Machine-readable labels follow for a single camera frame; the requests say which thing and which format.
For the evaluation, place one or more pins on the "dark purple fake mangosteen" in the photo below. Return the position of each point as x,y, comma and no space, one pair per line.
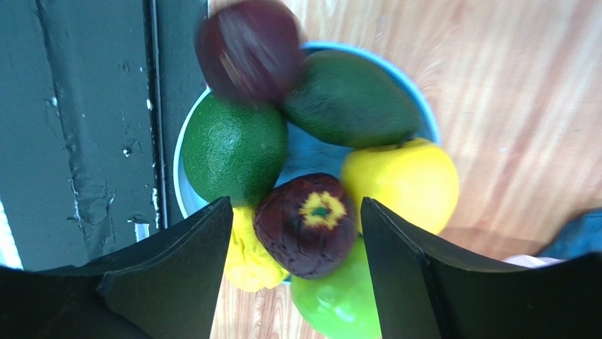
308,225

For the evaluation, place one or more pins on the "yellow fake lemon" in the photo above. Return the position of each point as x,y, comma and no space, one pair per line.
417,180

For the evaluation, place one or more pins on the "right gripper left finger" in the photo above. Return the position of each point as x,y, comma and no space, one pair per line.
165,286

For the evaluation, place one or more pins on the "green fake lime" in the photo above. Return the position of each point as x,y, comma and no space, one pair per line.
233,150

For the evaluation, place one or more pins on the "blue plate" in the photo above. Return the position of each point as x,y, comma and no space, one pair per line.
306,154

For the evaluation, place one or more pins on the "green fake avocado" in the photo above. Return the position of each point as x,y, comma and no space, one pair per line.
346,100

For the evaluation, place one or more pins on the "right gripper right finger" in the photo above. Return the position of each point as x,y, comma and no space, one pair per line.
427,287

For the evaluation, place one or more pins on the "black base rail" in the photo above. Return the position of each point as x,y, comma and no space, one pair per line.
93,97

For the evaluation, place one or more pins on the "dark red fake fruit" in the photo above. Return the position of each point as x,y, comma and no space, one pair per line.
249,51

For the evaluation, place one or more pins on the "light green fake apple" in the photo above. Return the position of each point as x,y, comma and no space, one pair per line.
342,304

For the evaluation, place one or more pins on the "blue cloth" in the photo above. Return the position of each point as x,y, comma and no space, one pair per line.
578,237

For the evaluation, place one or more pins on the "yellow fake pear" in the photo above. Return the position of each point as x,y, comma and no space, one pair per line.
248,265

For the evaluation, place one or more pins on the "pink plastic bag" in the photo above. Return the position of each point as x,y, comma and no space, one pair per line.
532,262

